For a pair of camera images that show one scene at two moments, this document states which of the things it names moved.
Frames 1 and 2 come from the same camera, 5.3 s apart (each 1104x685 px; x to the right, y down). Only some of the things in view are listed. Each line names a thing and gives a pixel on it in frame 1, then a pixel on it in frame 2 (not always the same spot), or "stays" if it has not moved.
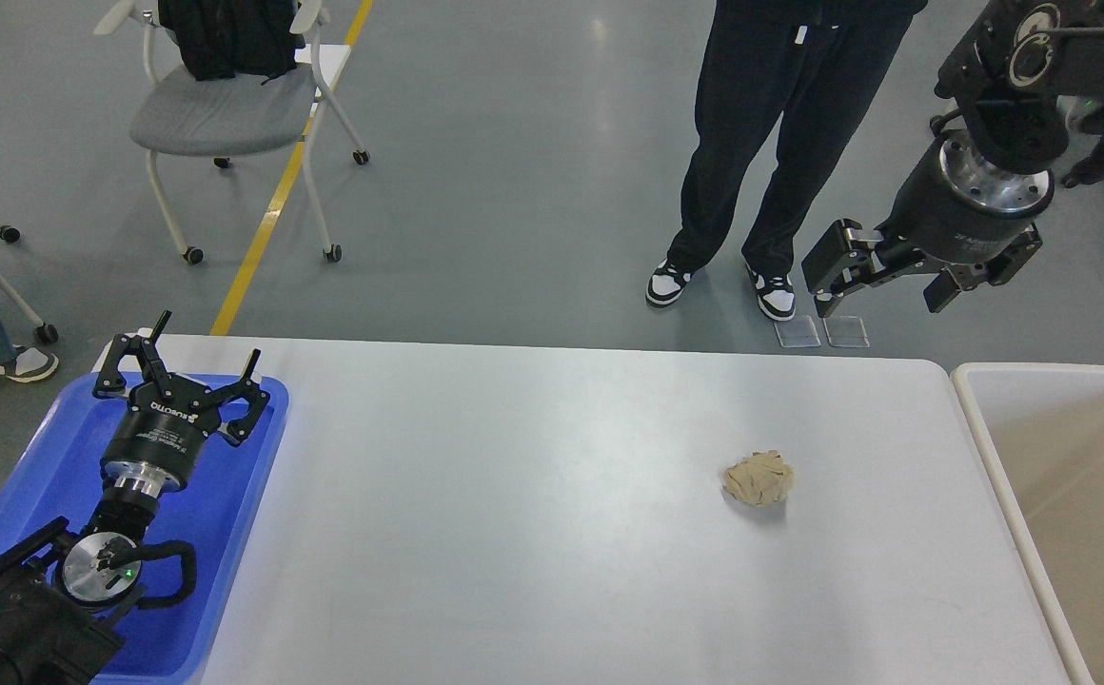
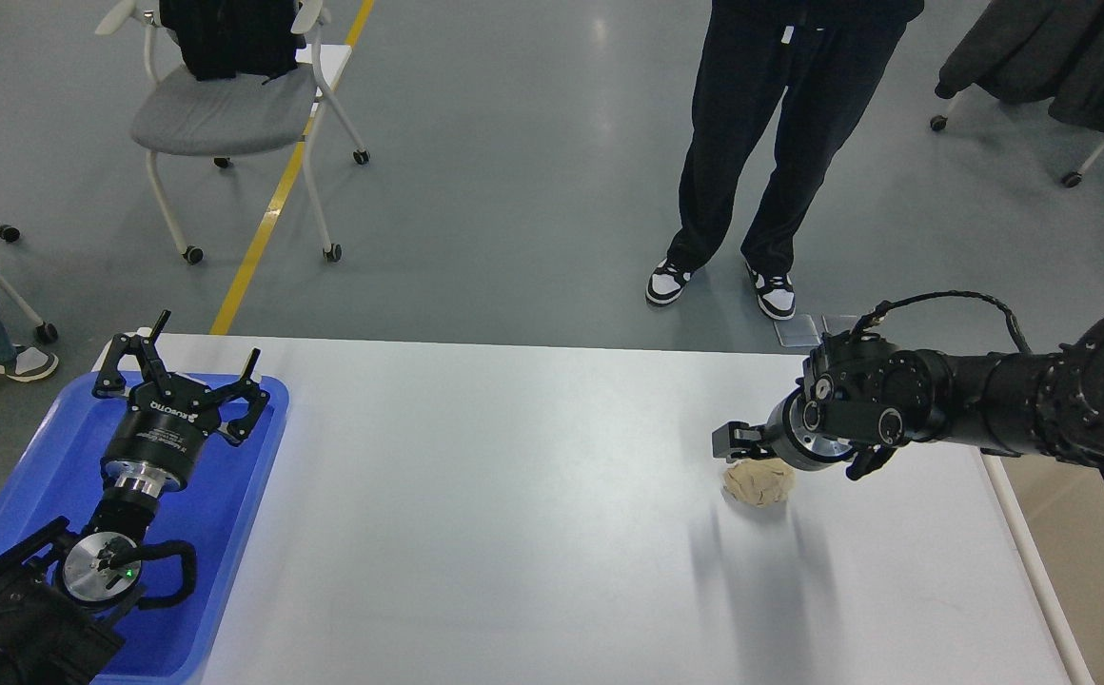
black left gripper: (156, 441) stays
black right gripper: (956, 208) to (799, 431)
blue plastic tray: (59, 473) stays
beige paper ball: (762, 478) stays
